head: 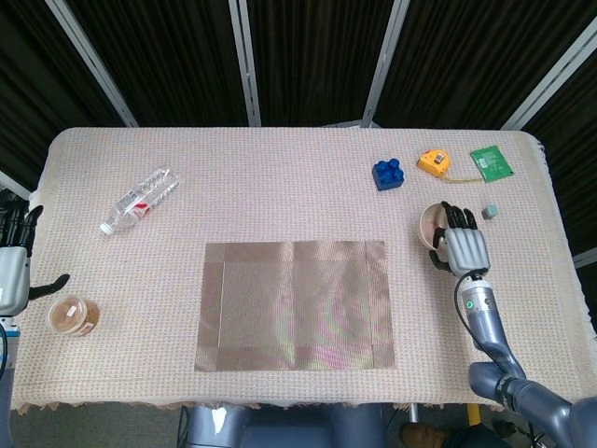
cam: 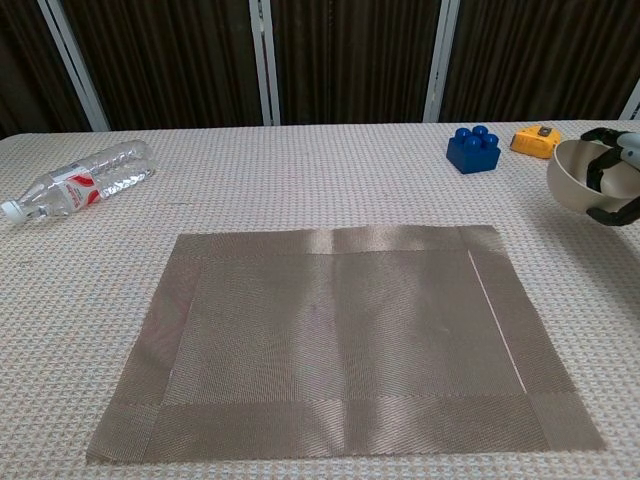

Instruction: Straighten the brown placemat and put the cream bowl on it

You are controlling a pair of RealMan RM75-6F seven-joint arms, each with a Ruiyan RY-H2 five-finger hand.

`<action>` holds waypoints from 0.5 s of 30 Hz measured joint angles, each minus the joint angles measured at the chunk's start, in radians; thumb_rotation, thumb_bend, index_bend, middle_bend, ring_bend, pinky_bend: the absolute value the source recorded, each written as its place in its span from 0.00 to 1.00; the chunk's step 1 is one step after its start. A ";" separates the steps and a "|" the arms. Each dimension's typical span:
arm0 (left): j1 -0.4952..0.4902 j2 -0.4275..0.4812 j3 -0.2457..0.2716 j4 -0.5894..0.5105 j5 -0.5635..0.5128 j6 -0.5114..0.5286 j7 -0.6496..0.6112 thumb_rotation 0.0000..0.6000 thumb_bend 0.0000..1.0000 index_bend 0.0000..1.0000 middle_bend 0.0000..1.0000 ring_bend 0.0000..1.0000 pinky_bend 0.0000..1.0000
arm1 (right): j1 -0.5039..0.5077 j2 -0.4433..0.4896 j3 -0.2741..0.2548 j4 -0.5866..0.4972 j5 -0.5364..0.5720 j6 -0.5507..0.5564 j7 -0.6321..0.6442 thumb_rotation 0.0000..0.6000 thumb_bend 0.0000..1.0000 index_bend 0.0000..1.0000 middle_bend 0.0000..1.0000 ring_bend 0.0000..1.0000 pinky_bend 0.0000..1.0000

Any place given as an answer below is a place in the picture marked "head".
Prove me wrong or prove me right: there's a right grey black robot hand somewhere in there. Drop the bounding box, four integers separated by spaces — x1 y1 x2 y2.
426 201 492 277

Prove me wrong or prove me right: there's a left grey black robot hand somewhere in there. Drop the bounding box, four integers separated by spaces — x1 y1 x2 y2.
0 204 71 316

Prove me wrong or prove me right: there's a beige bowl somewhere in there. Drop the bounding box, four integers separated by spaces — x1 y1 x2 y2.
418 201 467 251

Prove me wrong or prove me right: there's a brown woven placemat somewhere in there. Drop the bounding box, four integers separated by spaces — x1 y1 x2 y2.
193 240 396 373

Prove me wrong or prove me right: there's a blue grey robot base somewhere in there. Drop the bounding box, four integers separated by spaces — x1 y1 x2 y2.
186 403 388 448

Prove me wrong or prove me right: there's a clear jar with brown contents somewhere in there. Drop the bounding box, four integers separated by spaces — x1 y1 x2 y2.
49 294 101 336

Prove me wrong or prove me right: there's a green flat packet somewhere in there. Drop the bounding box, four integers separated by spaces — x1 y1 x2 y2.
469 145 516 183

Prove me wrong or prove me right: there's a yellow tape measure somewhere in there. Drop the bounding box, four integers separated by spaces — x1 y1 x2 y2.
416 148 484 184

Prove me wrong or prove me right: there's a blue toy building block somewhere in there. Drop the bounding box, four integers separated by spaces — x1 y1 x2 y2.
371 158 406 192

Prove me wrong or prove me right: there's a dark pleated screen panel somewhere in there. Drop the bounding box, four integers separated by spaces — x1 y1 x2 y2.
64 0 248 128
524 88 597 256
246 0 397 127
375 0 597 130
0 0 127 188

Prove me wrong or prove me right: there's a clear plastic water bottle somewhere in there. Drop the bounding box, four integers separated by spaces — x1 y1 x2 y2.
99 167 181 235

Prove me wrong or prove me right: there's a pink white woven tablecloth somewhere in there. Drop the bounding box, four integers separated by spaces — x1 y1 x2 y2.
0 126 597 416

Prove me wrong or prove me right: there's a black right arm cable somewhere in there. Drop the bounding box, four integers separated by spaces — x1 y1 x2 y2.
454 273 489 354

